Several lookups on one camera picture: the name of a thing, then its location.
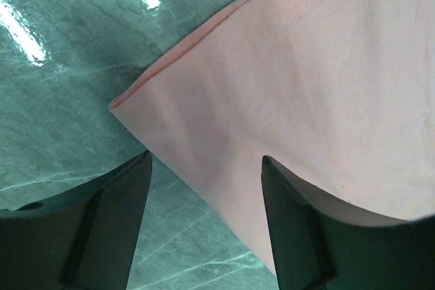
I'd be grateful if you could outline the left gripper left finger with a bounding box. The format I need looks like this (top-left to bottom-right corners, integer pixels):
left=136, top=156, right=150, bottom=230
left=1, top=151, right=152, bottom=289

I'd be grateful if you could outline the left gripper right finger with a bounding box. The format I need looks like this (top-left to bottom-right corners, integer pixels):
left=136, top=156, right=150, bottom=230
left=261, top=156, right=434, bottom=289

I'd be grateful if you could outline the pink t shirt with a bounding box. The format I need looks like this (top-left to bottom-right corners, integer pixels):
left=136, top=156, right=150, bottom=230
left=109, top=0, right=434, bottom=270

